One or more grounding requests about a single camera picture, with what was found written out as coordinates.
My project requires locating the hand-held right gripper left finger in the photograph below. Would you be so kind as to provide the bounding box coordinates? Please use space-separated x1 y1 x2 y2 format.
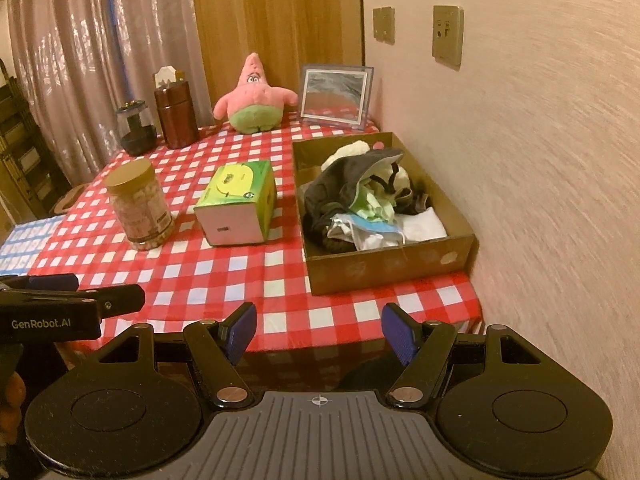
95 302 258 408

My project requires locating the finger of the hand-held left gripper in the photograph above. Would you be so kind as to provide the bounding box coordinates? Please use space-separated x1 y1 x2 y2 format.
0 273 78 292
0 284 146 320

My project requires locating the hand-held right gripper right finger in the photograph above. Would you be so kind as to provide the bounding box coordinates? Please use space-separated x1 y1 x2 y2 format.
381 302 543 408

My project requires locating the brown cardboard box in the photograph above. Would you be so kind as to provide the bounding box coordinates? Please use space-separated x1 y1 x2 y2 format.
291 131 477 297

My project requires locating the blue face mask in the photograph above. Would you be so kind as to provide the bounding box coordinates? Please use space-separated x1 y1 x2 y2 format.
350 212 403 250

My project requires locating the silvery white face mask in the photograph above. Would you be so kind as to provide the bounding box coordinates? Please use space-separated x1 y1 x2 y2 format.
327 211 362 242

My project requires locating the pale green face mask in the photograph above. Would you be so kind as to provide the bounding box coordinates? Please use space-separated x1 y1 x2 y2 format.
350 180 397 222

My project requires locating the dark grey cloth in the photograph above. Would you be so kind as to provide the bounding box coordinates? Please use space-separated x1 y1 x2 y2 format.
304 148 433 226

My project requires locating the cream towel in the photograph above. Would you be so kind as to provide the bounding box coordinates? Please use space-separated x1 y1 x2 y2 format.
334 141 372 162

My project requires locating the person's left hand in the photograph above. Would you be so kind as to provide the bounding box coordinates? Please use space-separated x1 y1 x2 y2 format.
0 371 27 443

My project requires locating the blue white patterned cloth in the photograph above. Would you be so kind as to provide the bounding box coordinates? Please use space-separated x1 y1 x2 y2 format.
0 216 63 276

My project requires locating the red white checkered tablecloth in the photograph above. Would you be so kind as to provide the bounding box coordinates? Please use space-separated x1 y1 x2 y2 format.
27 119 485 361

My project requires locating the wicker basket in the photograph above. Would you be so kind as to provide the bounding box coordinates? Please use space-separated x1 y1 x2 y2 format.
52 186 83 214

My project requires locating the nut jar with gold lid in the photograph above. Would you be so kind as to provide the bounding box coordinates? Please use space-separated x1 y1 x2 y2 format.
105 158 175 252

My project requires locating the green tissue box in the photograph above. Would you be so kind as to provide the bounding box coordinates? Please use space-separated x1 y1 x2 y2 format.
193 160 277 247

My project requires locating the dark shelf rack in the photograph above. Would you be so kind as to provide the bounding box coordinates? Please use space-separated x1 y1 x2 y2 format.
0 60 71 216

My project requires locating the dark glass jar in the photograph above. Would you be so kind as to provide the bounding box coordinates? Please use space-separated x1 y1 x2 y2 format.
116 101 156 157

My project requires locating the brown wooden canister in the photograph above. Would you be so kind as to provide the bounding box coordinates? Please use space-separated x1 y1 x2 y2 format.
153 80 201 150

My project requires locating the pink starfish plush toy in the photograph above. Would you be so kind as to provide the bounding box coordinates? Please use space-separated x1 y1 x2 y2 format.
212 52 299 135

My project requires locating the framed picture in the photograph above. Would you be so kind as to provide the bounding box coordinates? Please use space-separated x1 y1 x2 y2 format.
297 64 375 131

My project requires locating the beige sheer curtain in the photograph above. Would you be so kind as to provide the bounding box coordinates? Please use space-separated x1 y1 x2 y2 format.
7 0 211 186

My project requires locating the wooden door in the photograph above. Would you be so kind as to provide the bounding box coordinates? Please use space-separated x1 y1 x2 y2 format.
190 0 365 126

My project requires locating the beige wall antenna socket plate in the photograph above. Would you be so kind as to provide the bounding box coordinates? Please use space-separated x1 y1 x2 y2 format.
432 5 465 71

